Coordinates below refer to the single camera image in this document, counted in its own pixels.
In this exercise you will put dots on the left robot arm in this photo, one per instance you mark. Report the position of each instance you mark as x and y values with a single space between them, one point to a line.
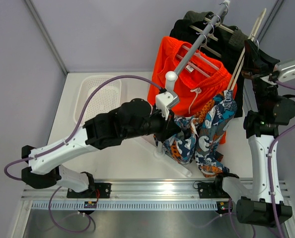
132 119

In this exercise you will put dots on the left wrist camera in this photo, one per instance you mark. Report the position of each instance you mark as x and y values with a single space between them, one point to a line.
165 102

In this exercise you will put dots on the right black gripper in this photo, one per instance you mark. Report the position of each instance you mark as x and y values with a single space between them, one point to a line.
258 64

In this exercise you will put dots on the grey clothes rack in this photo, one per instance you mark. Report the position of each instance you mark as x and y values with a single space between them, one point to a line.
171 77

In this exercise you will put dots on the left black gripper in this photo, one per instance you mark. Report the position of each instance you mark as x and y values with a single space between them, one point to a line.
169 128

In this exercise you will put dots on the black shorts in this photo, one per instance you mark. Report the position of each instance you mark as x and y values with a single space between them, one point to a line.
183 31

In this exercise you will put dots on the aluminium mounting rail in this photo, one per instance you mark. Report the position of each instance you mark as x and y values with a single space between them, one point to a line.
132 190

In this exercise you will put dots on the white perforated basket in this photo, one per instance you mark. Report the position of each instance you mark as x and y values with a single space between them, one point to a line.
105 100

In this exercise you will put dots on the patterned blue orange shorts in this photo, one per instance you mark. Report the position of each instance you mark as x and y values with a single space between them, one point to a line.
208 128

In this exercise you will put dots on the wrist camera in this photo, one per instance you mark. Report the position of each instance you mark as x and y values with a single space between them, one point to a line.
283 71
165 102

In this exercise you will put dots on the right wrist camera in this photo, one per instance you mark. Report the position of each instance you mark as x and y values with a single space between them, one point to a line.
283 71

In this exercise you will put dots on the white slotted cable duct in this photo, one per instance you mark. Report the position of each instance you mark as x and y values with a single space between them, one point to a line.
127 205

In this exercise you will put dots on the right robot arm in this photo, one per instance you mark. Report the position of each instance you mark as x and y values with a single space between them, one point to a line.
263 205

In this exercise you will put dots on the hanger of green shorts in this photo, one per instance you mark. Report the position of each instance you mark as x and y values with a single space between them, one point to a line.
219 24

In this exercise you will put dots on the cream hanger of patterned shorts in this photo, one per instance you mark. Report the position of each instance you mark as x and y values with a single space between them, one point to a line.
239 64

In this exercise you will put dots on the dark green shorts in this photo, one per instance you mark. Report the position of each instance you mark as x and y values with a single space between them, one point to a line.
234 41

